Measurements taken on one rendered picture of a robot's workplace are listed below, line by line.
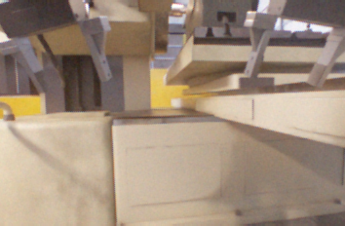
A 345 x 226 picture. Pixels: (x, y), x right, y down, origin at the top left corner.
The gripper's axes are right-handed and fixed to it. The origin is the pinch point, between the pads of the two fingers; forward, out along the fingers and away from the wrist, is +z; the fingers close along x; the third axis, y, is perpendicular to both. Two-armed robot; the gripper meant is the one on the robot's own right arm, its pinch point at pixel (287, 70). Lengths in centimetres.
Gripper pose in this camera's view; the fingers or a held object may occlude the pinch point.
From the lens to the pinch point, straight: 40.7
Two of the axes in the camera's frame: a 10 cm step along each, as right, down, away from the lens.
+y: 0.6, 4.6, -8.9
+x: 9.9, 1.0, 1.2
